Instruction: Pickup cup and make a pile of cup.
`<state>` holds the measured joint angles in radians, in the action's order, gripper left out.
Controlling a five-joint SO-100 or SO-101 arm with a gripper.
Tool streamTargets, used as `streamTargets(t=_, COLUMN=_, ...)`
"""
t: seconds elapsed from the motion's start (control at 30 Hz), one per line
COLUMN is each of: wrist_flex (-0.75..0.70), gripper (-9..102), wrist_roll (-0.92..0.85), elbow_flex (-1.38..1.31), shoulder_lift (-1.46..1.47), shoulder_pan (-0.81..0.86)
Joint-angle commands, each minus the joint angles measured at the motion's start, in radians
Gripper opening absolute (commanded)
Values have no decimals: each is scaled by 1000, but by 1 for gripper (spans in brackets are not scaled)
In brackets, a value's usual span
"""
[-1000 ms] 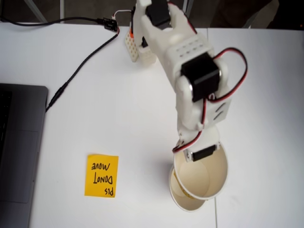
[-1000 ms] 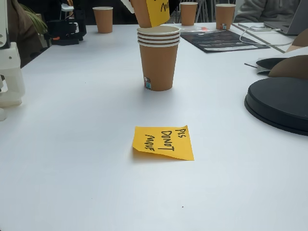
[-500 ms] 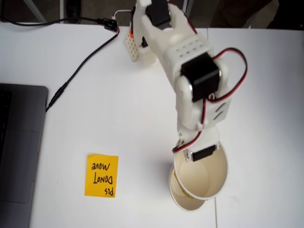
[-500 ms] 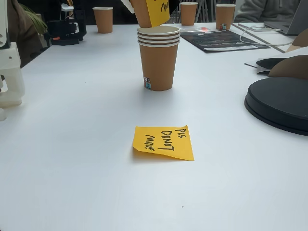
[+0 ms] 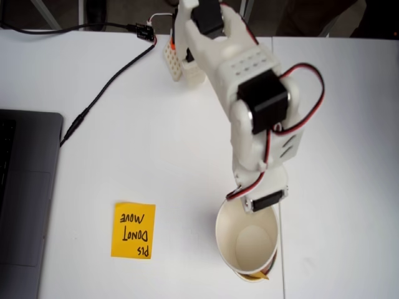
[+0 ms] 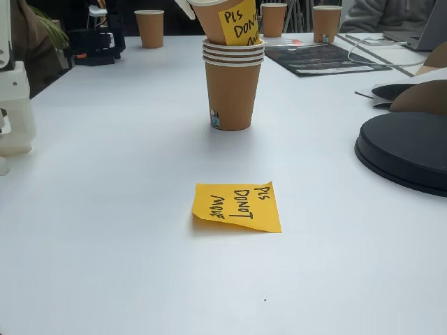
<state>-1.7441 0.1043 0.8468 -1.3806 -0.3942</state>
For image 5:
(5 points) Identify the brown paper cup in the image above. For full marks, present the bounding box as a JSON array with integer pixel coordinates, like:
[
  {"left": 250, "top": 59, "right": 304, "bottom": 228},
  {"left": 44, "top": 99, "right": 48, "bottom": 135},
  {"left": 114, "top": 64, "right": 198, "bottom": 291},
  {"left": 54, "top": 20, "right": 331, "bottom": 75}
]
[
  {"left": 214, "top": 199, "right": 279, "bottom": 281},
  {"left": 232, "top": 249, "right": 279, "bottom": 283}
]

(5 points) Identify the red black servo cable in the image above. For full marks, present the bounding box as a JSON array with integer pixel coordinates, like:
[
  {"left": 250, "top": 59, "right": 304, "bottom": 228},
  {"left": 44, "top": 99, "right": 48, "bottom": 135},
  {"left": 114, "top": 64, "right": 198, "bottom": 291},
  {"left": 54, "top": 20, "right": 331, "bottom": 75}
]
[
  {"left": 271, "top": 62, "right": 325, "bottom": 138},
  {"left": 226, "top": 129, "right": 276, "bottom": 202}
]

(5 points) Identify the black controller board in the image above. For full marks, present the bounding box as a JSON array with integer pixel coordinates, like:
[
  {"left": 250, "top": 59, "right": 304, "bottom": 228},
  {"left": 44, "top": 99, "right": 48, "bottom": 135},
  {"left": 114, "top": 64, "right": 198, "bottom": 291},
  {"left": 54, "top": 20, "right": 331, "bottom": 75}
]
[{"left": 133, "top": 22, "right": 156, "bottom": 40}]

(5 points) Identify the yellow handwritten sticky note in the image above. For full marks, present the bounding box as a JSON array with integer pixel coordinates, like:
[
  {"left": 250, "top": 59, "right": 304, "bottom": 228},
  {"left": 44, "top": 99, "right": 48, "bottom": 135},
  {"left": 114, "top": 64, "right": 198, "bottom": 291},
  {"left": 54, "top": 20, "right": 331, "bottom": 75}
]
[{"left": 110, "top": 201, "right": 156, "bottom": 260}]

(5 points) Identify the grey metal chair frame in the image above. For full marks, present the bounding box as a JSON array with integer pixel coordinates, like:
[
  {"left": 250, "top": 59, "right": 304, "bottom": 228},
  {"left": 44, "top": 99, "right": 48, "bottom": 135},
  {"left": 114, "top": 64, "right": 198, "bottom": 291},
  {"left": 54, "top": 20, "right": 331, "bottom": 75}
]
[{"left": 240, "top": 0, "right": 256, "bottom": 23}]

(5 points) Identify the dark grey laptop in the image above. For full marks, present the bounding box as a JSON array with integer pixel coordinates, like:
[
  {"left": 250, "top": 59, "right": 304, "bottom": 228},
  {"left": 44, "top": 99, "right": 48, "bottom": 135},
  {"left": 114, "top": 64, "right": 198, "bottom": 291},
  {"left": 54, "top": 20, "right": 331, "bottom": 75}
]
[{"left": 0, "top": 108, "right": 65, "bottom": 299}]

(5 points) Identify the person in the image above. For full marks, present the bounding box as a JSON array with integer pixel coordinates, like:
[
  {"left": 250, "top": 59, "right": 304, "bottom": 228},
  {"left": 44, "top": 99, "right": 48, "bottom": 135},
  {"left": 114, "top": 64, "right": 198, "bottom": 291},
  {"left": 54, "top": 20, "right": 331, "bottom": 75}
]
[{"left": 276, "top": 0, "right": 368, "bottom": 38}]

